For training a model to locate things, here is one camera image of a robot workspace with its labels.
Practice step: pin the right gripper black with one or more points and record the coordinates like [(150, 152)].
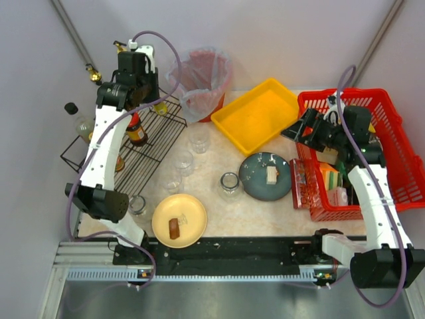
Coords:
[(317, 131)]

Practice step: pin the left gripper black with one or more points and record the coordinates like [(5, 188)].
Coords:
[(150, 88)]

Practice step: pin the small yellow label bottle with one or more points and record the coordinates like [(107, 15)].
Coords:
[(160, 108)]

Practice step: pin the red lid chili jar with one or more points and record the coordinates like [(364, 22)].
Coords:
[(135, 131)]

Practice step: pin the glass oil bottle gold spout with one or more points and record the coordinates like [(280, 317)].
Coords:
[(94, 75)]

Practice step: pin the dark teal plate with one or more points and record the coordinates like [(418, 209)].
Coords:
[(252, 174)]

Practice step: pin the dark sauce bottle black cap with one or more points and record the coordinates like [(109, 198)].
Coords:
[(84, 126)]

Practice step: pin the sauce bottle yellow cap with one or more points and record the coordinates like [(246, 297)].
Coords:
[(120, 164)]

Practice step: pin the clear glass cup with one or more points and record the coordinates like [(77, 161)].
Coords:
[(172, 182), (183, 162), (199, 139)]

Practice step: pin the beige plate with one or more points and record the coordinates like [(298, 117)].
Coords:
[(192, 217)]

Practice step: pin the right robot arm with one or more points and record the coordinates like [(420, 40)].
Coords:
[(388, 258)]

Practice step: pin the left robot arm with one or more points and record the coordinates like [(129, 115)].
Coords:
[(135, 82)]

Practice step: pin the brown paper box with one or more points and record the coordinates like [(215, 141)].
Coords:
[(327, 156)]

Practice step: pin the red snack packet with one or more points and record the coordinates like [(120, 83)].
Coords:
[(300, 191)]

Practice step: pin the yellow plastic tray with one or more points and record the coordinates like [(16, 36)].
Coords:
[(258, 116)]

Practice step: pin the white cake piece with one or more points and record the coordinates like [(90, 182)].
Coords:
[(271, 175)]

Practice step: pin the green bag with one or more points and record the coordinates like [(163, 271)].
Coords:
[(342, 169)]

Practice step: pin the colourful sponge stack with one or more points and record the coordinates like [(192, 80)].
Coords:
[(331, 176)]

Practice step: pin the red bin with plastic bag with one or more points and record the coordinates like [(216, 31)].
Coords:
[(201, 78)]

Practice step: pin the red plastic basket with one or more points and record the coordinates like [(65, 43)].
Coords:
[(405, 168)]

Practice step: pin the pink white packet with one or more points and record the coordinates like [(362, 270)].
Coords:
[(337, 197)]

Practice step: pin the glass jar metal rim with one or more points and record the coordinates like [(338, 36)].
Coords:
[(229, 186)]

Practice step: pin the glass jar left front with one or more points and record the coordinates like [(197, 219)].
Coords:
[(138, 207)]

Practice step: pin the brown sausage piece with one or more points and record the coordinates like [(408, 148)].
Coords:
[(174, 230)]

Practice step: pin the black wire rack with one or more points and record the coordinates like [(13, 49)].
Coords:
[(141, 162)]

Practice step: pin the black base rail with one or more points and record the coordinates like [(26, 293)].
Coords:
[(229, 256)]

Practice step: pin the grey cable duct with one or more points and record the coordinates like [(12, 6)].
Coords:
[(136, 275)]

